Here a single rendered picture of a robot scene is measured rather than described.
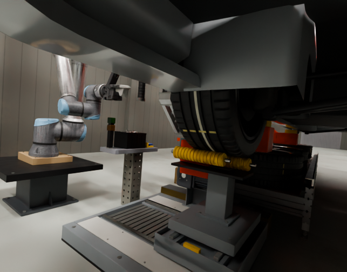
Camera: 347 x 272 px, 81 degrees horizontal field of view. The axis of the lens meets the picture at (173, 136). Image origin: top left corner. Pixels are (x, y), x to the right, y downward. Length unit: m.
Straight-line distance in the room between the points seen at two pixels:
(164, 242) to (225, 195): 0.33
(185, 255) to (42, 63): 3.57
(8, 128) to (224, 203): 3.31
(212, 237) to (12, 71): 3.48
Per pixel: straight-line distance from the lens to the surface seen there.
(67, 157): 1.74
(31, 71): 3.88
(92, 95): 1.36
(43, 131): 1.69
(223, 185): 0.97
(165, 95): 0.85
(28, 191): 1.70
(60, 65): 1.56
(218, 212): 1.01
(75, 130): 1.72
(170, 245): 0.94
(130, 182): 1.59
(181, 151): 0.94
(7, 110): 3.75
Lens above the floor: 0.63
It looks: 2 degrees down
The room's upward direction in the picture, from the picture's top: 5 degrees clockwise
